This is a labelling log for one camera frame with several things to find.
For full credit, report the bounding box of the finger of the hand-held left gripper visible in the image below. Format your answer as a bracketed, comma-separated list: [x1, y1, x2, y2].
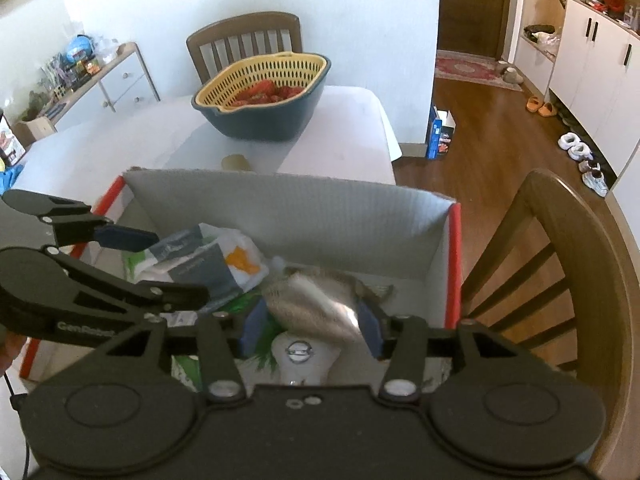
[50, 250, 210, 318]
[2, 190, 161, 252]

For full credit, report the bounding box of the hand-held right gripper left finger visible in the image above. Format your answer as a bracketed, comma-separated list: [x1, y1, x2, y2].
[50, 300, 268, 402]

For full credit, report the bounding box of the blue cloth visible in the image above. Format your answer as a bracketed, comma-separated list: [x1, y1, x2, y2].
[0, 164, 23, 193]

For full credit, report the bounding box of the white wall cabinet unit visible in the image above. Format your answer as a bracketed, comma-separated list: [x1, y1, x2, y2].
[515, 0, 640, 196]

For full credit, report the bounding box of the pile of strawberries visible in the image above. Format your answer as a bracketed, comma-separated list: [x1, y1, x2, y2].
[230, 79, 306, 107]

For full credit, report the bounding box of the white item with grey emblem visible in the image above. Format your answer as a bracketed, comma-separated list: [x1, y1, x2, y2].
[270, 332, 346, 386]

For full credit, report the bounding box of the red printed bag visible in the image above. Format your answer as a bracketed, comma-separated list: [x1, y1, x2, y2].
[0, 112, 26, 166]

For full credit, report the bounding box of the red cardboard box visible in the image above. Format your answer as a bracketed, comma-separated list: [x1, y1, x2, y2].
[20, 167, 463, 396]

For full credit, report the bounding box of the white sideboard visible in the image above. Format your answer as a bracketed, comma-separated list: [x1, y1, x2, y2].
[15, 42, 161, 133]

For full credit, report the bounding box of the patterned door rug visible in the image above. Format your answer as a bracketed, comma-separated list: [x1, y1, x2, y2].
[434, 50, 523, 92]

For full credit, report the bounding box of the dark cloth bundle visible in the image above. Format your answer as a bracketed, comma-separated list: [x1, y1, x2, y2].
[522, 24, 561, 43]

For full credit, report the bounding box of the grey slippers pair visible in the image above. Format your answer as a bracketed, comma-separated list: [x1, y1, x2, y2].
[497, 60, 526, 83]

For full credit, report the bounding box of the wooden slatted chair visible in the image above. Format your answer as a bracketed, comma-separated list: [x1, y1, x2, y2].
[186, 11, 303, 86]
[457, 169, 640, 461]

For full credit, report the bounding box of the white pouch with green print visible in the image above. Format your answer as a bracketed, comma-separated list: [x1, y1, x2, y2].
[172, 355, 203, 391]

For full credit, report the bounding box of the dark wooden door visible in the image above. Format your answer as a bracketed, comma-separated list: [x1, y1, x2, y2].
[439, 0, 516, 63]

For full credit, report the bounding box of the blue printed box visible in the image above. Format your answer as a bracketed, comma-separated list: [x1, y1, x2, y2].
[427, 106, 458, 161]

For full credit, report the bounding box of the open cardboard carton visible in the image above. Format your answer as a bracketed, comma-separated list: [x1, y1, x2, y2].
[12, 116, 58, 148]

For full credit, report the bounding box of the white plastic bag packet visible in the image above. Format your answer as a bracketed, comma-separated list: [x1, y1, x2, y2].
[125, 224, 271, 306]

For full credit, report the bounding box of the yellow and blue strainer basket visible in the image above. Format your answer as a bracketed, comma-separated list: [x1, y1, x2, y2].
[191, 52, 332, 142]

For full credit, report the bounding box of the black cable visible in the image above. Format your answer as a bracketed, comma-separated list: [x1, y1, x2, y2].
[5, 375, 31, 480]

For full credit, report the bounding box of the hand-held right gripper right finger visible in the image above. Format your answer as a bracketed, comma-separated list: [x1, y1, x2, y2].
[357, 300, 566, 403]

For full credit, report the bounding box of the blue toy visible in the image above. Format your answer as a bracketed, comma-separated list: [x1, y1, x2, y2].
[65, 35, 96, 58]

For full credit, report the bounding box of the shiny foil packet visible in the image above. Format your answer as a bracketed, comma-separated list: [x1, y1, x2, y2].
[262, 267, 393, 346]

